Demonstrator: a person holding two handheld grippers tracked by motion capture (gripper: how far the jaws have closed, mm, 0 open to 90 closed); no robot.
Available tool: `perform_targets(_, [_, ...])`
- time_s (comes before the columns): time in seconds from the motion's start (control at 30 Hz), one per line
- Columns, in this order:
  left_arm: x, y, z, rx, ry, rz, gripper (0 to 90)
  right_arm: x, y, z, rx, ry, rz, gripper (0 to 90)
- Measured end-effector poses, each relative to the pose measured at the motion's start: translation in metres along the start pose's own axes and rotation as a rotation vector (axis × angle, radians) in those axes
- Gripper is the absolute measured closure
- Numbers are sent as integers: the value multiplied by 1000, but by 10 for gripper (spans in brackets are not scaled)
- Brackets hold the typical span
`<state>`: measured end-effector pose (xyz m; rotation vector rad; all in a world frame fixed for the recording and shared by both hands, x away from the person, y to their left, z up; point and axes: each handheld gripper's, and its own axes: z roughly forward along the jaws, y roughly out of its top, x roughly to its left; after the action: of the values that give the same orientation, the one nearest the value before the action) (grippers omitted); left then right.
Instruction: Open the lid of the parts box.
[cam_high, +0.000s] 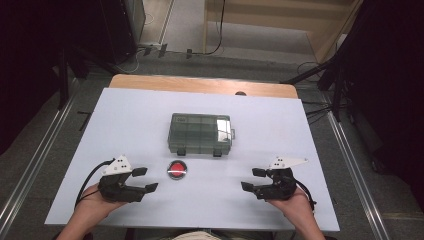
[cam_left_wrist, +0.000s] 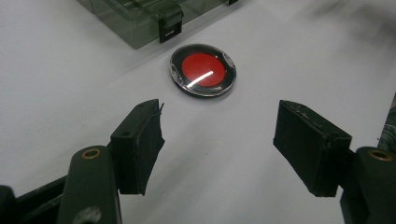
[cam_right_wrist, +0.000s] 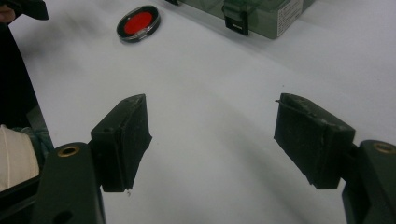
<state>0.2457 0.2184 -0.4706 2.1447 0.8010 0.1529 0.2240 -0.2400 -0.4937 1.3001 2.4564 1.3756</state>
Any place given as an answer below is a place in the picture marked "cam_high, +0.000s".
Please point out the dark curtain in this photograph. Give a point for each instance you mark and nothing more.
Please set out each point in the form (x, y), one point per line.
(390, 83)
(30, 66)

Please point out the grey compartment storage box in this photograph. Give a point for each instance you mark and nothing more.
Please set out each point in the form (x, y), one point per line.
(196, 133)

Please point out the black metal stand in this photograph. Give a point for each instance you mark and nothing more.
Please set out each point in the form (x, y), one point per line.
(63, 80)

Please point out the white board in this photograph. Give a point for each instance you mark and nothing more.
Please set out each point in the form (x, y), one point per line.
(266, 133)

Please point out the black tripod stand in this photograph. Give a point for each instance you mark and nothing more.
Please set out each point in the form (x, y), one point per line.
(336, 83)

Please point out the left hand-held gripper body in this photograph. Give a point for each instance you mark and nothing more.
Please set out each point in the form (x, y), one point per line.
(115, 191)

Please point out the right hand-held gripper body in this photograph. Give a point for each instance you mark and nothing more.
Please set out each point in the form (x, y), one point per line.
(278, 186)

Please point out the wooden shelf frame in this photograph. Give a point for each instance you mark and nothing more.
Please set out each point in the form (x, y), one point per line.
(266, 13)

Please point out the white power strip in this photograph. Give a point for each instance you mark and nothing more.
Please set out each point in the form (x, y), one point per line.
(150, 44)

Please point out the person's right hand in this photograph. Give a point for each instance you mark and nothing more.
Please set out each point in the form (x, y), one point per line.
(295, 208)

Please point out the person's left hand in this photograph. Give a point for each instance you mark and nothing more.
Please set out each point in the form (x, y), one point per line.
(93, 206)

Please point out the person's clothing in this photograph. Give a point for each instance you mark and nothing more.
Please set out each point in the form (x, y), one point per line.
(196, 235)

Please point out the black cabinet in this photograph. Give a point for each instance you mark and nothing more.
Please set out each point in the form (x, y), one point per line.
(116, 26)

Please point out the metal floor rail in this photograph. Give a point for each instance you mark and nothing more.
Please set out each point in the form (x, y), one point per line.
(36, 156)
(356, 173)

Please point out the black hex key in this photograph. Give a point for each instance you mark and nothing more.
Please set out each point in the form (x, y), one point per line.
(86, 118)

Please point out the red round tin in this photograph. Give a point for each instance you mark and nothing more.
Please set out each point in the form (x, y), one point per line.
(177, 169)

